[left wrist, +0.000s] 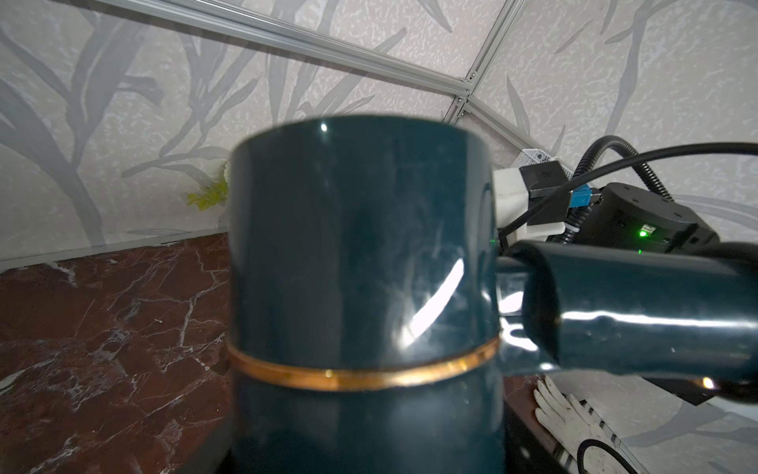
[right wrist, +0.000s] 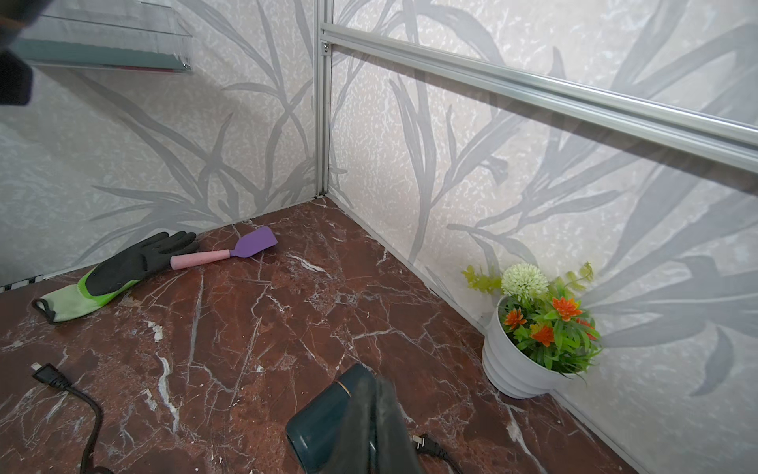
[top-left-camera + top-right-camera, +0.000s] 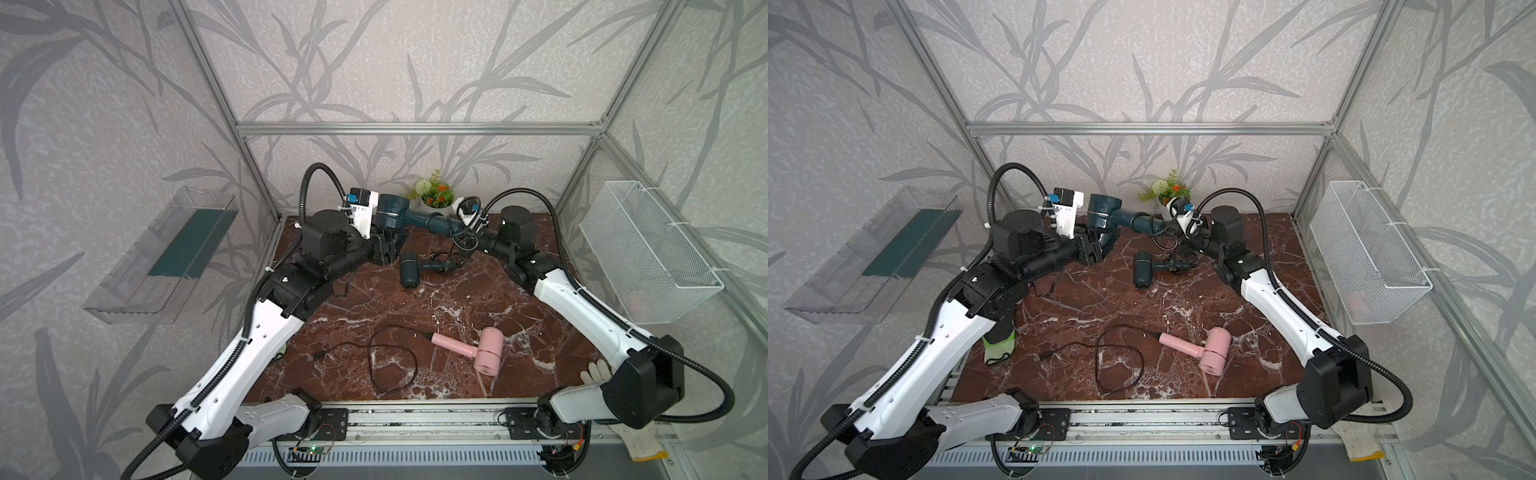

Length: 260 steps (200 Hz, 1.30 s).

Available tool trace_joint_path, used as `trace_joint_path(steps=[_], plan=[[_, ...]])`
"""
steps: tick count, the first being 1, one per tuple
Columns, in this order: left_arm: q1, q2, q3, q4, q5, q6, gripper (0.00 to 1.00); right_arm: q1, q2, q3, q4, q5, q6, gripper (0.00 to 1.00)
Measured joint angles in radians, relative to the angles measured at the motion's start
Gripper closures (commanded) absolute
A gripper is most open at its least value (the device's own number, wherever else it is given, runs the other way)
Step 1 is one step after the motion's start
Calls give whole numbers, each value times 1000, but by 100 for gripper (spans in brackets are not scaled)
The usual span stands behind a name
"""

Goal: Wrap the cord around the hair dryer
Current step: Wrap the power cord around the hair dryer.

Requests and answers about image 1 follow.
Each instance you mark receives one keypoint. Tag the dark green hair dryer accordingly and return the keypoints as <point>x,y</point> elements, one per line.
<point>377,305</point>

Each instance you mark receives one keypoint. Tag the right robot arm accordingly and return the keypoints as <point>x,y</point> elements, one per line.
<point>622,216</point>

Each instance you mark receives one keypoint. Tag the white pot artificial flowers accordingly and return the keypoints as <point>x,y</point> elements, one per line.
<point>216,193</point>

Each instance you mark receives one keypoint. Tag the white cloth glove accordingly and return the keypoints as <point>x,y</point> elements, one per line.
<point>573,427</point>

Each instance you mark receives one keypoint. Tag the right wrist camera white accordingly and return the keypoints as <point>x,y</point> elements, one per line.
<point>519,189</point>

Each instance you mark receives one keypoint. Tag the white wire mesh basket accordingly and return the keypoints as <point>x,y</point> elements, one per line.
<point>531,156</point>

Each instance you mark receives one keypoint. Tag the horizontal aluminium frame bar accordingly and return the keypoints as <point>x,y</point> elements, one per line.
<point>222,18</point>

